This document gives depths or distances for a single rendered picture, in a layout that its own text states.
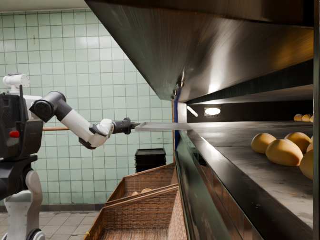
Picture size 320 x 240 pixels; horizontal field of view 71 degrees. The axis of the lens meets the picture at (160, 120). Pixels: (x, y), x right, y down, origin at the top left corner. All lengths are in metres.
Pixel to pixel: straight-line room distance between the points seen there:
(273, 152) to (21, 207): 1.23
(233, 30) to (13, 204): 1.39
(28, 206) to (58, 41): 2.30
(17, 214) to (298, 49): 1.40
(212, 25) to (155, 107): 2.68
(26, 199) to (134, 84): 1.91
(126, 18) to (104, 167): 2.91
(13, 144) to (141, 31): 1.08
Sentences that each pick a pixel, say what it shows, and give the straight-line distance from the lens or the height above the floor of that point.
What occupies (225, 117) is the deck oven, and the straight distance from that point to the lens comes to 2.01.
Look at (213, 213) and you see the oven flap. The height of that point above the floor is 1.05.
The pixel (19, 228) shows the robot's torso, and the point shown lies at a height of 0.72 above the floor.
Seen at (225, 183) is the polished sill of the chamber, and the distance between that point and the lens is 0.43.
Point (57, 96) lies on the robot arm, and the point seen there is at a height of 1.39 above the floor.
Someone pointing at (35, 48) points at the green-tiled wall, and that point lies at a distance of 3.38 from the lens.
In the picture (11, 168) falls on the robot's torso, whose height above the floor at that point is 1.06.
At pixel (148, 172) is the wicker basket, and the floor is 0.77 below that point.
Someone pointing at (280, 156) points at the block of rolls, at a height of 1.20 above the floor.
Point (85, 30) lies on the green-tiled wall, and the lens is 3.18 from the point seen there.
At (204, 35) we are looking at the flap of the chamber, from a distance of 0.21.
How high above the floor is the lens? 1.32
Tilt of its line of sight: 3 degrees down
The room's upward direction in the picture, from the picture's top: 2 degrees counter-clockwise
